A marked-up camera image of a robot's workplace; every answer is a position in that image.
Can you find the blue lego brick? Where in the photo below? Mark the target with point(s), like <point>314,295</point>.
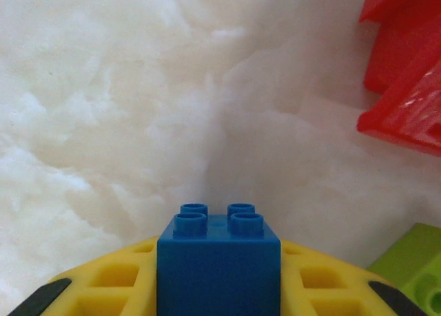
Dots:
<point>218,274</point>

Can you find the red plastic bin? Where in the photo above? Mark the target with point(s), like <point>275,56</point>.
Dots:
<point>410,89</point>

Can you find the green lego brick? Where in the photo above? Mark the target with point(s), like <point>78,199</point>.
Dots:
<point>413,261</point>

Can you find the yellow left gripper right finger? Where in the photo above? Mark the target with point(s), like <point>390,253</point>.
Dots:
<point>324,288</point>

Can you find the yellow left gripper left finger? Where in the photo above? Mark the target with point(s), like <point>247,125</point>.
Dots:
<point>113,288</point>

